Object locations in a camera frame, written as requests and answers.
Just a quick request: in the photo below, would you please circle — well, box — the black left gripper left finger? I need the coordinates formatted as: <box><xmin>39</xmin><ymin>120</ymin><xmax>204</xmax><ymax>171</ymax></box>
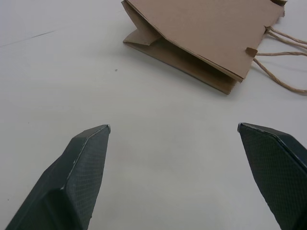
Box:
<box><xmin>5</xmin><ymin>124</ymin><xmax>111</xmax><ymax>230</ymax></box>

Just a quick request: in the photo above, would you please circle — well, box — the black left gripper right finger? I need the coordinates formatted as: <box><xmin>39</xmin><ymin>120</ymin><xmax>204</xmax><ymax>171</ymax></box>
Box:
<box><xmin>237</xmin><ymin>122</ymin><xmax>307</xmax><ymax>230</ymax></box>

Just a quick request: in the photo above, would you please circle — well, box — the brown paper bag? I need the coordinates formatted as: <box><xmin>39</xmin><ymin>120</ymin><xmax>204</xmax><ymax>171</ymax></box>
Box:
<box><xmin>120</xmin><ymin>0</ymin><xmax>307</xmax><ymax>96</ymax></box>

